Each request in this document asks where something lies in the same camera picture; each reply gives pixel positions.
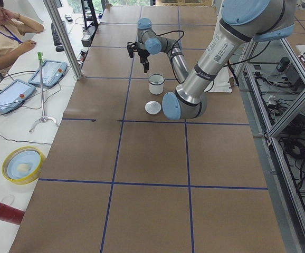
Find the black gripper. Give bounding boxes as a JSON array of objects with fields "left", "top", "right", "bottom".
[{"left": 137, "top": 48, "right": 150, "bottom": 73}]

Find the white round cup lid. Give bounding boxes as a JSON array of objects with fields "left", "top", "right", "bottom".
[{"left": 145, "top": 101, "right": 161, "bottom": 115}]

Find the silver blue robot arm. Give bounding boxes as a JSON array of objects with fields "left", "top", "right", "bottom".
[{"left": 128, "top": 1, "right": 296, "bottom": 120}]

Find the white enamel cup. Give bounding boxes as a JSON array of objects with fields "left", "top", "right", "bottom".
[{"left": 148, "top": 74, "right": 165, "bottom": 95}]

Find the black computer mouse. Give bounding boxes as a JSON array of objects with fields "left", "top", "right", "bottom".
[{"left": 55, "top": 45, "right": 64, "bottom": 52}]

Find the black keyboard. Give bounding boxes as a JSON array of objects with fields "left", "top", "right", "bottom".
[{"left": 51, "top": 23, "right": 61, "bottom": 46}]

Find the far blue teach pendant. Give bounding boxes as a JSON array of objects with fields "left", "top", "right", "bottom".
[{"left": 42, "top": 60, "right": 68, "bottom": 89}]

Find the blue teach pendant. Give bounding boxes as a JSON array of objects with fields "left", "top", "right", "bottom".
[
  {"left": 0, "top": 79, "right": 36, "bottom": 113},
  {"left": 42, "top": 60, "right": 68, "bottom": 89}
]

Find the metal stand with green clip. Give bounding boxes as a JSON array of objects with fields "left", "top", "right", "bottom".
[{"left": 29, "top": 52, "right": 59, "bottom": 133}]

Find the brown paper table cover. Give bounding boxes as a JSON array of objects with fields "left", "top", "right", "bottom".
[{"left": 11, "top": 6, "right": 286, "bottom": 252}]

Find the near blue teach pendant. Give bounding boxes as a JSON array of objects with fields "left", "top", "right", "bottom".
[{"left": 0, "top": 79, "right": 36, "bottom": 113}]

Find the black power adapter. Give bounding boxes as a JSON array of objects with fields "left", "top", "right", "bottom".
[{"left": 276, "top": 56, "right": 290, "bottom": 73}]

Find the seated person beige shirt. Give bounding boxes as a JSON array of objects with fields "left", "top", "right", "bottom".
[{"left": 0, "top": 1, "right": 44, "bottom": 76}]

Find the yellow rimmed blue bowl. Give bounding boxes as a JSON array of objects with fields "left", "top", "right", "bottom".
[{"left": 2, "top": 146, "right": 46, "bottom": 185}]

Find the red cylindrical tube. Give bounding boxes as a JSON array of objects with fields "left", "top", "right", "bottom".
[{"left": 0, "top": 202, "right": 25, "bottom": 225}]

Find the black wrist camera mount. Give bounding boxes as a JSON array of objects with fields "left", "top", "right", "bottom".
[{"left": 127, "top": 42, "right": 139, "bottom": 59}]

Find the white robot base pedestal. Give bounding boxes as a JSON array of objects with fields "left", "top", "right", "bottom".
[{"left": 207, "top": 67, "right": 232, "bottom": 93}]

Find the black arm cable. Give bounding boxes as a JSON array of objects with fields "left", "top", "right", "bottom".
[{"left": 155, "top": 30, "right": 272, "bottom": 93}]

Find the aluminium frame post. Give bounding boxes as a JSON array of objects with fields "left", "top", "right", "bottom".
[{"left": 43, "top": 0, "right": 83, "bottom": 80}]

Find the aluminium frame rail structure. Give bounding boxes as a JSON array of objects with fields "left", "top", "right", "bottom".
[{"left": 236, "top": 7, "right": 305, "bottom": 253}]

